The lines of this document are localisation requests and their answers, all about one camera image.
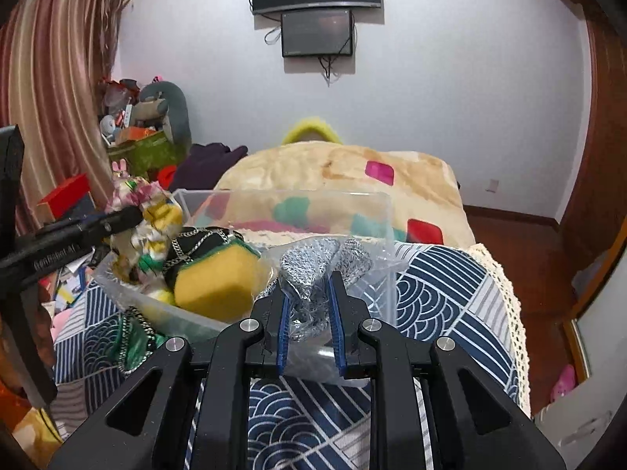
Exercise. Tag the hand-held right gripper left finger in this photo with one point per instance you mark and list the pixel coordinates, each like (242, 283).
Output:
(282, 325)

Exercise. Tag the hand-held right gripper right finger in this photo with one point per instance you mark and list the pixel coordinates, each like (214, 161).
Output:
(339, 325)

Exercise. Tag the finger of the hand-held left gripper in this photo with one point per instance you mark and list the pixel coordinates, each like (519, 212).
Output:
(115, 220)

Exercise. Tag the floral patterned cloth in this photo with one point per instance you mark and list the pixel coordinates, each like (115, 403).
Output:
(147, 249)

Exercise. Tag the bagged steel wool scrubbers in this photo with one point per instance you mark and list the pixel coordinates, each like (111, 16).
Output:
(306, 267)

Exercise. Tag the clear plastic storage box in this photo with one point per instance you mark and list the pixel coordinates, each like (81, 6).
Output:
(379, 274)

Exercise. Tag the red box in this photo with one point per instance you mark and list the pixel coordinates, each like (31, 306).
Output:
(66, 196)

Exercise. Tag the pile of scattered papers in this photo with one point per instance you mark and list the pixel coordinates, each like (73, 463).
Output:
(68, 284)

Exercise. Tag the red cloth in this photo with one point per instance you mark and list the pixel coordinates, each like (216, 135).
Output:
(167, 175)

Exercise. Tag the green cardboard box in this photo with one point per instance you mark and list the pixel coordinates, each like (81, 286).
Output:
(147, 152)

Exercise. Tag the yellow sponge green scouring pad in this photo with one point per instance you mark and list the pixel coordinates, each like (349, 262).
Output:
(215, 279)

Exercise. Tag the blue white patterned bedspread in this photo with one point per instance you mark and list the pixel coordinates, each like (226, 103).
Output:
(441, 298)

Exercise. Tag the dark purple cloth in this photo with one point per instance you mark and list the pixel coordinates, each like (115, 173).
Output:
(205, 164)

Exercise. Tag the pile of toys and clutter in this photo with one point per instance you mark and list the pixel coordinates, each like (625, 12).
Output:
(120, 107)

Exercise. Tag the grey plush toy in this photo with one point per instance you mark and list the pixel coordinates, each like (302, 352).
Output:
(171, 103)

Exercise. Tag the striped pink brown curtain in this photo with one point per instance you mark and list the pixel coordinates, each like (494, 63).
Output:
(49, 83)

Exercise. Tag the beige plush blanket coloured squares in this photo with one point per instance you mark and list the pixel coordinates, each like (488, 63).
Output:
(318, 166)

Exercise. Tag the yellow fuzzy plush item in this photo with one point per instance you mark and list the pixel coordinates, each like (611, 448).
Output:
(311, 126)

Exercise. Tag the pink slippers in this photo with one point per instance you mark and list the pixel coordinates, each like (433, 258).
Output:
(564, 384)

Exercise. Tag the wooden framed panel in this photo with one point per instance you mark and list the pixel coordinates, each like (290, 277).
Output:
(575, 347)

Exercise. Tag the white cabinet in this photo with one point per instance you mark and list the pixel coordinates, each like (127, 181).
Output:
(588, 421)

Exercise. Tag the brown wooden wardrobe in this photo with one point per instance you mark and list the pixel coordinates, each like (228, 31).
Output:
(605, 132)

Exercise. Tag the white wall socket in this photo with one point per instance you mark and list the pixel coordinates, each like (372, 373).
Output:
(492, 186)

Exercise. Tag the small black wall monitor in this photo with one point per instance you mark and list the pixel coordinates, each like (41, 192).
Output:
(317, 33)

